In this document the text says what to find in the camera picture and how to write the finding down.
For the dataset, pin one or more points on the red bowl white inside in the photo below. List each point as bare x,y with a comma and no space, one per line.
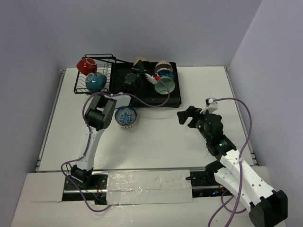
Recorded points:
86,66

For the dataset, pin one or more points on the black plastic drain tray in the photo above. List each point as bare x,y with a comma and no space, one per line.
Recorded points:
145,91

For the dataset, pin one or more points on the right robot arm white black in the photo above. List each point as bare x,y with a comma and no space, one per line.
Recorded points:
266,206

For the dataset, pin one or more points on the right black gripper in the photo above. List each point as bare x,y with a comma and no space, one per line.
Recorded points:
192,112

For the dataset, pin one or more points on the celadon green bowl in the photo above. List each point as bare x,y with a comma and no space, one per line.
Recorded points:
165,86

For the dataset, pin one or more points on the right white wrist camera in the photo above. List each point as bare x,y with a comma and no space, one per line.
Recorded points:
211,106

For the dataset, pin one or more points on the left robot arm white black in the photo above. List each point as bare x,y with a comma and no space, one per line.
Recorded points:
97,114

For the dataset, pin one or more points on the blue floral white bowl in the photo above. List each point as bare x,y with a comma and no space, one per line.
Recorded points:
126,116

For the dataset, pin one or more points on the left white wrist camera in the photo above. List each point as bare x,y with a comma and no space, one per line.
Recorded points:
152,78

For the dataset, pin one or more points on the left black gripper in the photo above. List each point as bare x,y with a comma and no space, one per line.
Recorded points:
139,70

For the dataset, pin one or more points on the white taped cover sheet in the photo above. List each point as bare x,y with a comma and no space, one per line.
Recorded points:
149,187

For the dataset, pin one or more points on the brown patterned white bowl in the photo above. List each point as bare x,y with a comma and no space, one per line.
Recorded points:
163,65

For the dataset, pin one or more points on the black wire dish rack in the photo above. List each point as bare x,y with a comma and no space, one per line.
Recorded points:
106,65

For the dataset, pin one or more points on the blue patterned bowl underneath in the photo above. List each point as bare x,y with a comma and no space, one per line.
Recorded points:
164,72

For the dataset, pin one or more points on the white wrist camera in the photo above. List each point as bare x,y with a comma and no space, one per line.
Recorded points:
211,106
152,78

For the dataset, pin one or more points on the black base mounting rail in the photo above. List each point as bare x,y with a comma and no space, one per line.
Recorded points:
202,187

